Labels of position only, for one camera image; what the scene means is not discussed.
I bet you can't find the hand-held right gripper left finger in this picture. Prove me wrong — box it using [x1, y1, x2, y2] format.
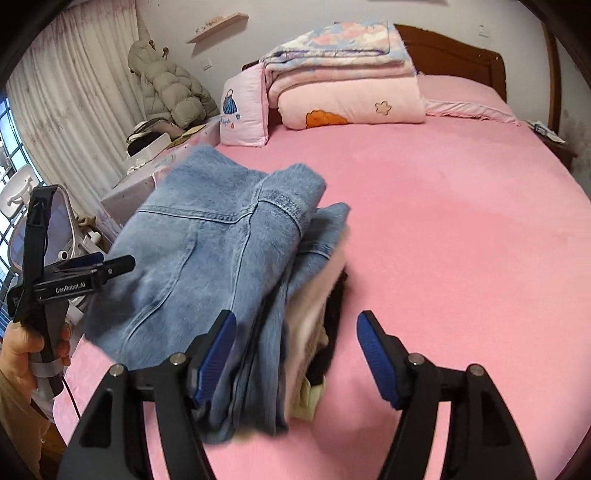
[55, 309, 238, 480]

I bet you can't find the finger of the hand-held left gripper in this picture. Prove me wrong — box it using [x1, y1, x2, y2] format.
[99, 255, 137, 278]
[57, 251, 105, 271]

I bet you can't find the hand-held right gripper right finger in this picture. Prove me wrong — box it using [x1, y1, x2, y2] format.
[356, 309, 539, 480]

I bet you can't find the blue denim jacket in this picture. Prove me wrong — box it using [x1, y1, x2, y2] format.
[83, 145, 352, 446]

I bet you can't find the person's left forearm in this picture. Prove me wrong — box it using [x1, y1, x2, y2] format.
[0, 364, 52, 480]

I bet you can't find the person's left hand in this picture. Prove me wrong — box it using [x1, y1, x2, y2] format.
[0, 322, 73, 391]

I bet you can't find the white mesh office chair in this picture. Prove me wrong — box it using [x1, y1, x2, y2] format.
[0, 163, 110, 306]

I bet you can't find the black folded garment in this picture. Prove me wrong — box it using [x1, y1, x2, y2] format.
[305, 271, 350, 389]

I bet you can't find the cream folded garment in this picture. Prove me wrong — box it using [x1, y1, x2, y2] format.
[290, 375, 327, 422]

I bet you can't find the covered bedside table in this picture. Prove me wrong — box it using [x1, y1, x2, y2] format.
[100, 115, 223, 230]

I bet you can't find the white fluffy folded sweater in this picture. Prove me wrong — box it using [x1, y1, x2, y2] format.
[285, 249, 348, 416]

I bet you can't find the white box with hats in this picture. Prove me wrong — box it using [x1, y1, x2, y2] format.
[125, 117, 186, 163]

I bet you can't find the white patterned curtain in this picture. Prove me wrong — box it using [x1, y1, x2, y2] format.
[6, 0, 154, 228]

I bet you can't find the bed with pink sheet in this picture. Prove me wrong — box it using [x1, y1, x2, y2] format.
[51, 74, 591, 480]

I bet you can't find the beige puffer jacket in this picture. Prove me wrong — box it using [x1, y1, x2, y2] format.
[126, 39, 221, 131]

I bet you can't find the pink pillow with bag print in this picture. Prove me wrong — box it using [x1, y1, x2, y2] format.
[219, 63, 270, 149]

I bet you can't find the pink quilt with orange print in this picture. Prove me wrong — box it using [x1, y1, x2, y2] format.
[276, 76, 427, 131]

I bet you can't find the flat pink ruffled pillow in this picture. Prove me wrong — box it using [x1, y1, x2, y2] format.
[417, 76, 520, 126]

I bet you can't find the brown wooden nightstand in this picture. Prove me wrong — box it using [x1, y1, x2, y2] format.
[523, 119, 578, 168]

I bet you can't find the plain pink folded blanket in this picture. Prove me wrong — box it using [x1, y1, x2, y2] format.
[265, 59, 417, 94]

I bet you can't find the floral folded blanket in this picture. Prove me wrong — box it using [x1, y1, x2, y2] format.
[258, 20, 414, 73]

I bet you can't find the thin dark cable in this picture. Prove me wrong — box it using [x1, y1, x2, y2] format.
[61, 373, 82, 422]

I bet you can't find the pink wall shelf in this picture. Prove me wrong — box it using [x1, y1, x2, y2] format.
[185, 12, 249, 45]

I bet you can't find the brown wooden door frame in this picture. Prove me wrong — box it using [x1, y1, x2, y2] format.
[542, 22, 567, 140]

